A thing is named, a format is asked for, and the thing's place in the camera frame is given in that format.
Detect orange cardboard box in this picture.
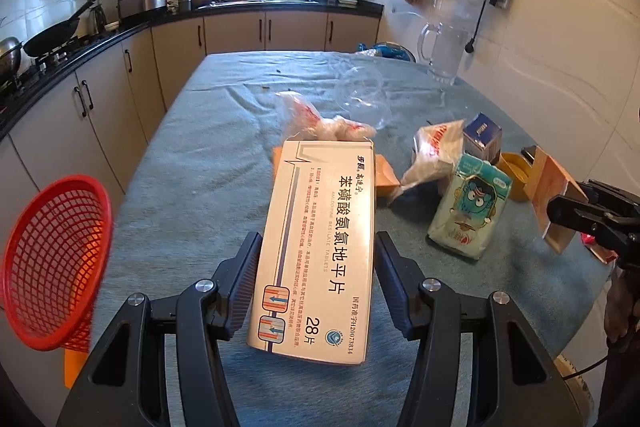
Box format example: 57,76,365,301
525,146,588,254

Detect yellow plastic cup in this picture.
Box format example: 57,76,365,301
497,152,532,202

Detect cartoon tissue pack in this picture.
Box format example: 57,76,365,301
427,153,512,260

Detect blue white small carton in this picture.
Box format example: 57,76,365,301
462,113,502,165

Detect white red snack bag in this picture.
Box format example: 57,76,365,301
387,119,464,205

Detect white medicine box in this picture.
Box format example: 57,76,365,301
247,140,375,365

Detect white red plastic bag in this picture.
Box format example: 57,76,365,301
276,91,376,142

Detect lower kitchen cabinets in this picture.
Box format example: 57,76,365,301
1,4,380,237

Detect right hand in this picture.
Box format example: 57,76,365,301
604,267,639,352

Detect orange stool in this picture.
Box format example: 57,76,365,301
63,349,88,389

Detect red plastic basket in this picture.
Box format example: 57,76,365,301
1,174,113,353

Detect blue table cloth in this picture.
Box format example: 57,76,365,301
92,52,608,426

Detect glass pitcher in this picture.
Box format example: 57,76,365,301
416,23,471,86

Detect blue bag behind table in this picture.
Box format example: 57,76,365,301
357,42,416,63

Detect black wok pan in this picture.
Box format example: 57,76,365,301
23,0,96,58

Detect steel pot with lid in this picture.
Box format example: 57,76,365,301
0,37,22,81

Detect steel rice cooker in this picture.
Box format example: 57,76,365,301
117,0,167,20

